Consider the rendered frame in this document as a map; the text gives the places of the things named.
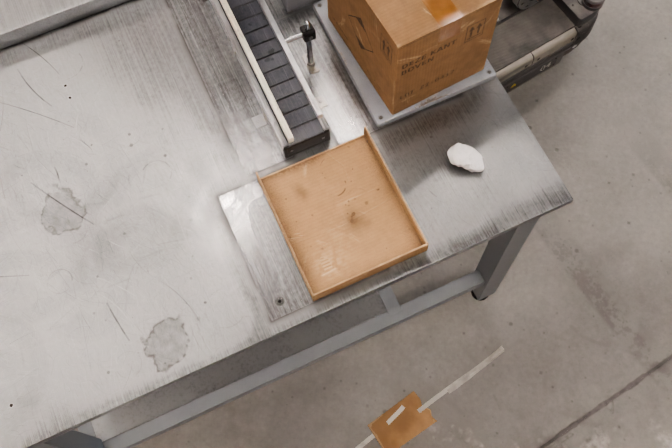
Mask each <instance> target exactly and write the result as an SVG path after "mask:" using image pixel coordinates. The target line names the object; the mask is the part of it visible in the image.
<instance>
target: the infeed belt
mask: <svg viewBox="0 0 672 448"><path fill-rule="evenodd" d="M218 1H219V3H220V5H221V7H222V9H223V11H224V13H225V10H224V8H223V6H222V4H221V2H220V0H218ZM226 1H227V3H228V5H229V7H230V9H231V11H232V13H233V15H234V17H235V19H236V21H237V23H238V25H239V27H240V29H241V31H242V33H243V35H244V37H245V39H246V41H247V43H248V45H249V47H250V49H251V52H252V54H253V56H254V58H255V60H256V62H257V64H258V66H259V68H260V70H261V72H262V74H263V76H264V78H265V80H266V82H267V84H268V86H269V88H270V90H271V92H272V94H273V96H274V98H275V100H276V102H277V105H278V107H279V109H280V111H281V113H282V115H283V117H284V119H285V121H286V123H287V125H288V127H289V129H290V131H291V133H292V135H293V138H294V141H293V142H291V143H289V142H288V140H287V138H286V136H285V134H284V132H283V130H282V128H281V126H280V124H279V121H278V119H277V117H276V115H275V113H274V111H273V109H272V107H271V105H270V103H269V101H268V99H267V97H266V95H265V93H264V91H263V89H262V87H261V84H260V82H259V80H258V78H257V76H256V74H255V72H254V70H253V68H252V66H251V64H250V62H249V60H248V58H247V56H246V54H245V52H244V50H243V47H242V45H241V43H240V41H239V39H238V37H237V35H236V33H235V31H234V29H233V27H232V25H231V23H230V21H229V19H228V17H227V15H226V13H225V16H226V18H227V20H228V22H229V24H230V25H231V28H232V30H233V32H234V34H235V36H236V38H237V40H238V42H239V44H240V46H241V49H242V51H243V53H244V55H245V57H246V59H247V61H248V63H249V65H250V67H251V69H252V71H253V73H254V75H255V77H256V79H257V81H258V84H259V86H260V88H261V90H262V92H263V94H264V96H265V98H266V100H267V102H268V104H269V106H270V108H271V110H272V112H273V114H274V116H275V118H276V121H277V123H278V125H279V127H280V129H281V131H282V133H283V135H284V137H285V139H286V141H287V143H288V145H289V147H291V146H293V145H296V144H298V143H301V142H303V141H305V140H308V139H310V138H313V137H315V136H317V135H320V134H322V133H324V130H323V128H322V126H321V124H320V122H319V120H318V118H317V116H316V114H315V112H314V110H313V108H312V106H311V105H310V103H309V101H308V99H307V97H306V95H305V93H304V91H303V89H302V87H301V85H300V83H299V81H298V79H297V77H296V75H295V73H294V71H293V69H292V67H291V65H290V64H289V61H288V59H287V57H286V55H285V53H284V52H283V50H282V48H281V46H280V44H279V42H278V40H277V38H276V36H275V34H274V32H273V30H272V28H271V26H270V24H269V22H268V20H267V18H266V16H265V14H264V12H263V10H262V8H261V6H260V4H259V2H258V1H257V0H226Z"/></svg>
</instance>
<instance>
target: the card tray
mask: <svg viewBox="0 0 672 448"><path fill-rule="evenodd" d="M256 176H257V179H258V182H259V184H260V186H261V188H262V191H263V193H264V195H265V197H266V199H267V201H268V204H269V206H270V208H271V210H272V212H273V214H274V217H275V219H276V221H277V223H278V225H279V228H280V230H281V232H282V234H283V236H284V238H285V241H286V243H287V245H288V247H289V249H290V251H291V254H292V256H293V258H294V260H295V262H296V265H297V267H298V269H299V271H300V273H301V275H302V278H303V280H304V282H305V284H306V286H307V288H308V291H309V293H310V295H311V297H312V299H313V301H316V300H318V299H320V298H323V297H325V296H327V295H329V294H332V293H334V292H336V291H338V290H340V289H343V288H345V287H347V286H349V285H351V284H354V283H356V282H358V281H360V280H363V279H365V278H367V277H369V276H371V275H374V274H376V273H378V272H380V271H383V270H385V269H387V268H389V267H391V266H394V265H396V264H398V263H400V262H402V261H405V260H407V259H409V258H411V257H414V256H416V255H418V254H420V253H422V252H425V251H427V249H428V245H429V244H428V242H427V240H426V238H425V236H424V234H423V232H422V231H421V229H420V227H419V225H418V223H417V221H416V219H415V217H414V216H413V214H412V212H411V210H410V208H409V206H408V204H407V202H406V201H405V199H404V197H403V195H402V193H401V191H400V189H399V188H398V186H397V184H396V182H395V180H394V178H393V176H392V174H391V173H390V171H389V169H388V167H387V165H386V163H385V161H384V159H383V158H382V156H381V154H380V152H379V150H378V148H377V146H376V144H375V143H374V141H373V139H372V137H371V135H370V133H369V131H368V130H367V128H366V126H365V127H364V135H361V136H359V137H357V138H354V139H352V140H350V141H347V142H345V143H342V144H340V145H338V146H335V147H333V148H331V149H328V150H326V151H324V152H321V153H319V154H316V155H314V156H312V157H309V158H307V159H305V160H302V161H300V162H297V163H295V164H293V165H290V166H288V167H286V168H283V169H281V170H279V171H276V172H274V173H271V174H269V175H267V176H264V177H262V178H260V177H259V175H258V172H256Z"/></svg>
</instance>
